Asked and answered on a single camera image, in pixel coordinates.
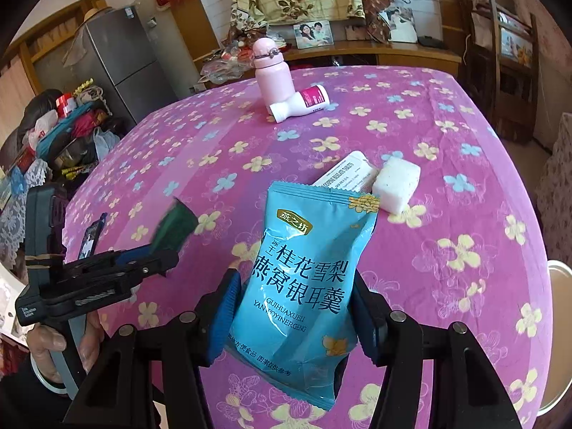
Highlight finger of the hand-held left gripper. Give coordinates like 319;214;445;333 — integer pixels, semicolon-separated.
105;250;180;293
65;243;157;273

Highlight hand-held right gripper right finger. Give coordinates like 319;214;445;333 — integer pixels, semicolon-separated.
352;272;523;429

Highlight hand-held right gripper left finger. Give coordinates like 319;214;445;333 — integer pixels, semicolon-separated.
67;268;243;429

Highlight dark green packet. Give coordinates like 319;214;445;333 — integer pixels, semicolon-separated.
152;197;198;253

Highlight blue snack packet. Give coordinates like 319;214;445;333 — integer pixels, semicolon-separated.
223;180;380;412

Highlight white round bin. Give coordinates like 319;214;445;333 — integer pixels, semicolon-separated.
534;259;572;416

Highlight person's left forearm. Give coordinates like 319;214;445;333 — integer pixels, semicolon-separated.
0;362;90;429

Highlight person's left hand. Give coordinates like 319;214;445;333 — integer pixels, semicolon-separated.
24;310;105;383

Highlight black smartphone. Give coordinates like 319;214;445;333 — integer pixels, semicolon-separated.
78;212;108;260

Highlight white lace cloth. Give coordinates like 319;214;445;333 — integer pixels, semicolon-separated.
0;161;50;255

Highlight pink floral tablecloth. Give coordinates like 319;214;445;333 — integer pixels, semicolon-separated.
63;65;555;429

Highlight pile of bags and clothes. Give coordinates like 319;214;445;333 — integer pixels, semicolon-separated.
0;78;130;179

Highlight white foam cube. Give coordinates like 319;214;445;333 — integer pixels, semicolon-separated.
372;156;421;214

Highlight white tablet box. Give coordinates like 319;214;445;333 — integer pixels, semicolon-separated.
311;152;380;193

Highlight grey refrigerator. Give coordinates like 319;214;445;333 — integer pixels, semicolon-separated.
74;6;177;130

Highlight plastic bags with red items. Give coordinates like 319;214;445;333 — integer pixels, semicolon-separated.
199;36;264;85

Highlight white bottle with pink label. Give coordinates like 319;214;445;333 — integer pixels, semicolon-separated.
269;84;329;123

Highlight pink insulated bottle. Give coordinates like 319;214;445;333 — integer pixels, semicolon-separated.
253;38;293;105

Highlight straw hat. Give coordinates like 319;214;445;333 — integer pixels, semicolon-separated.
74;6;112;45

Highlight framed couple photo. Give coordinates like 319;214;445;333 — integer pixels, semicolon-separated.
294;21;335;50

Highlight wooden cabinet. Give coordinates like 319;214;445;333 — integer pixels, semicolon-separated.
192;40;461;90

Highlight wooden chair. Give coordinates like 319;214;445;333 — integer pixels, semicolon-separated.
456;0;539;144

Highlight white wedding photo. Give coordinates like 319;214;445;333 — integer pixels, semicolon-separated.
378;9;418;45

